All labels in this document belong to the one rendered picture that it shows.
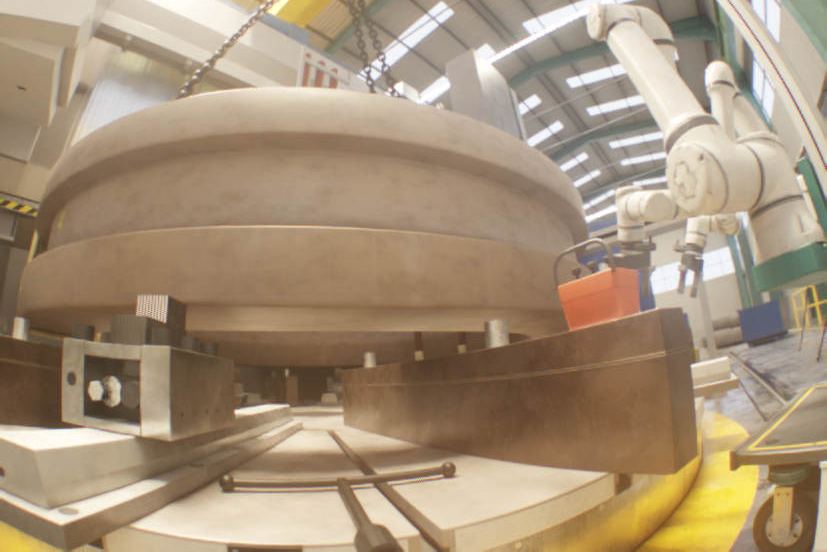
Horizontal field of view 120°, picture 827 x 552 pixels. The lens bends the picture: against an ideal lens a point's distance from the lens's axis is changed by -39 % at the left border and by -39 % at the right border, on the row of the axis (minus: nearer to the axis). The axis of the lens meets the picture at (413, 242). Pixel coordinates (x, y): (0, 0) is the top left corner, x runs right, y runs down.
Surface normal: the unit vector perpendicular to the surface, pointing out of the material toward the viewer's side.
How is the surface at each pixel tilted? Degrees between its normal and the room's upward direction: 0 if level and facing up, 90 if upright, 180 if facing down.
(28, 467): 90
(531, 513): 90
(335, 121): 90
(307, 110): 90
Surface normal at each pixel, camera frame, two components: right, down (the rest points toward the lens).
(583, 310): -0.85, 0.00
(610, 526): 0.46, -0.33
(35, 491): 0.09, -0.34
